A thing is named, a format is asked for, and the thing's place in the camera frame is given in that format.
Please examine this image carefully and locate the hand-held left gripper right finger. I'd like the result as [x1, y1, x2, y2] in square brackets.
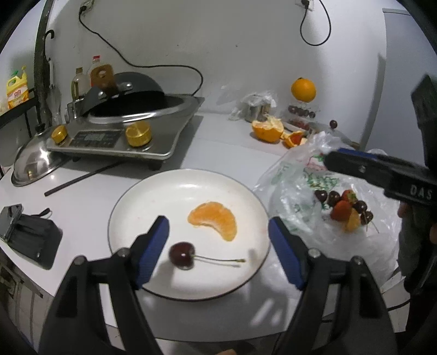
[268, 216, 398, 355]

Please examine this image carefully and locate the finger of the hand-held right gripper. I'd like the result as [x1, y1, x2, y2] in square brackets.
[337, 147, 394, 163]
[324, 151, 429, 187]

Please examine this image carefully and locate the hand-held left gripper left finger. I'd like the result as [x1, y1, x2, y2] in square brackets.
[39, 215, 171, 355]

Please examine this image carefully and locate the white round plate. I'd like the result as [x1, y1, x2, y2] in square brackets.
[108, 168, 271, 301]

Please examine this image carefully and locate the steel saucepan lid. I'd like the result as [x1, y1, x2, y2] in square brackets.
[309, 119, 342, 136]

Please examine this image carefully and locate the clear printed plastic bag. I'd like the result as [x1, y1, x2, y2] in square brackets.
[253, 131, 404, 275]

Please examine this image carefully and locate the small orange chunk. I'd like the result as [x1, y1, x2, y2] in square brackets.
[345, 210, 361, 233]

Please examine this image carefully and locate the peeled orange segment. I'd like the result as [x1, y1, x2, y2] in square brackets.
[187, 201, 238, 242]

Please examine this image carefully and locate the orange peel piece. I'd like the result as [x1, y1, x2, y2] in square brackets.
[281, 131, 308, 149]

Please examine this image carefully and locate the clear container of cherries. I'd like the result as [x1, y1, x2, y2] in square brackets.
[287, 100, 320, 129]

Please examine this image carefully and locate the whole orange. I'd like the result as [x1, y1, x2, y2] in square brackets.
[291, 77, 317, 102]

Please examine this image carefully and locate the half peeled orange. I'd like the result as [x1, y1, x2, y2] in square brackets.
[252, 115, 285, 143]

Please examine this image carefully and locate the thin black stick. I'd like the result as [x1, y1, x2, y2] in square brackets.
[44, 160, 121, 197]

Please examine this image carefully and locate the stainless steel induction cooker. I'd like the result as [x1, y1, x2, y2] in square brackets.
[45, 96, 205, 170]

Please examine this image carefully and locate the metal cup in plastic bag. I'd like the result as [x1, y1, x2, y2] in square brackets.
[229, 91, 278, 123]

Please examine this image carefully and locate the black pouch with phone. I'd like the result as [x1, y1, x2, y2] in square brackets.
[0, 204, 63, 271]

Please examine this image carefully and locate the black wok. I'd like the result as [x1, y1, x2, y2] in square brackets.
[86, 93, 198, 125]

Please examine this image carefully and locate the stainless steel pot lid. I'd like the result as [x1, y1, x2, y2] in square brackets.
[10, 137, 69, 187]

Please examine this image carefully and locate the black dome wok cover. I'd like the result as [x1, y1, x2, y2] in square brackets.
[78, 72, 165, 115]

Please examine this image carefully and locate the clear oil bottle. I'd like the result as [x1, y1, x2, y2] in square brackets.
[71, 67, 91, 102]

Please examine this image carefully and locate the red capped sauce bottle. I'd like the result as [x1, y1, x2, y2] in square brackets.
[89, 55, 104, 87]

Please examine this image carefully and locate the yellow detergent bottle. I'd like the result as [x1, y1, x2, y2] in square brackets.
[6, 66, 30, 110]

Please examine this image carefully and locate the dark vertical pipe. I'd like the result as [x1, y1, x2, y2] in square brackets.
[33, 0, 56, 128]

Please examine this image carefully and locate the black looped cable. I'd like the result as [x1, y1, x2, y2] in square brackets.
[299, 3, 332, 46]

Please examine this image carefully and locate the black cooker power cable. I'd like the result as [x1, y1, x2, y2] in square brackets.
[78, 6, 204, 97]

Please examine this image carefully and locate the black wire rack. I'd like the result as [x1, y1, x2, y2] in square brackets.
[0, 87, 39, 139]

